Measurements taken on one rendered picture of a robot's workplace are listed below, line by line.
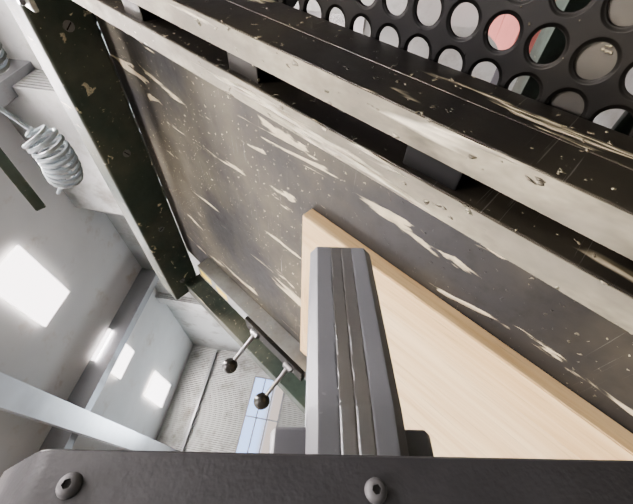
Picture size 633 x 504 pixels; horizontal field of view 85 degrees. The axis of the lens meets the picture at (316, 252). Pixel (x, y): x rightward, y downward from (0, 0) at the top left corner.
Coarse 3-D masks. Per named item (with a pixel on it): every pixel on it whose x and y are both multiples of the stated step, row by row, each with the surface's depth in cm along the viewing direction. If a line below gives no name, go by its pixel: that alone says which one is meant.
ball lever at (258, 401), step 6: (288, 366) 80; (282, 372) 81; (276, 384) 80; (270, 390) 80; (258, 396) 80; (264, 396) 80; (258, 402) 79; (264, 402) 79; (258, 408) 79; (264, 408) 80
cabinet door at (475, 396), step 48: (336, 240) 42; (384, 288) 41; (432, 336) 39; (480, 336) 35; (432, 384) 46; (480, 384) 38; (528, 384) 33; (432, 432) 54; (480, 432) 44; (528, 432) 37; (576, 432) 32; (624, 432) 30
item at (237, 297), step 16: (208, 272) 94; (224, 272) 94; (224, 288) 91; (240, 288) 91; (240, 304) 88; (256, 304) 88; (256, 320) 85; (272, 320) 85; (272, 336) 83; (288, 336) 83; (288, 352) 80; (304, 368) 78
